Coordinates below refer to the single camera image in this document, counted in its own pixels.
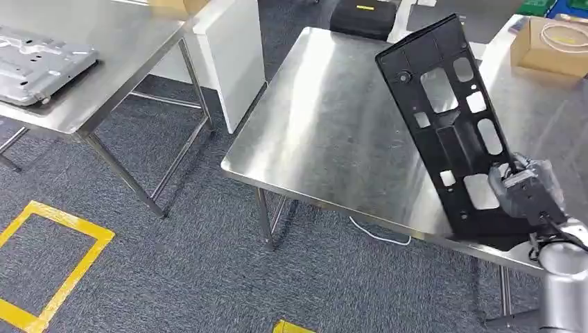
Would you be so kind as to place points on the green crate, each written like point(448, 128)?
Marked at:
point(535, 7)

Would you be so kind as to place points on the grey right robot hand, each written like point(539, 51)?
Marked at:
point(528, 193)

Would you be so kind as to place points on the black case with yellow label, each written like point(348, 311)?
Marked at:
point(363, 23)

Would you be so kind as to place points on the black plastic plate with cutouts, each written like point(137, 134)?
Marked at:
point(404, 50)

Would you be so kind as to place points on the grey sheet metal part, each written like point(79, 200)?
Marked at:
point(36, 69)

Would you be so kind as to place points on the yellow floor tape square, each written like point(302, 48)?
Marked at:
point(287, 328)

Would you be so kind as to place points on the open cardboard box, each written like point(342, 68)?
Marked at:
point(528, 50)

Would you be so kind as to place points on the steel table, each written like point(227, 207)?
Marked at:
point(321, 115)
point(560, 115)
point(115, 55)

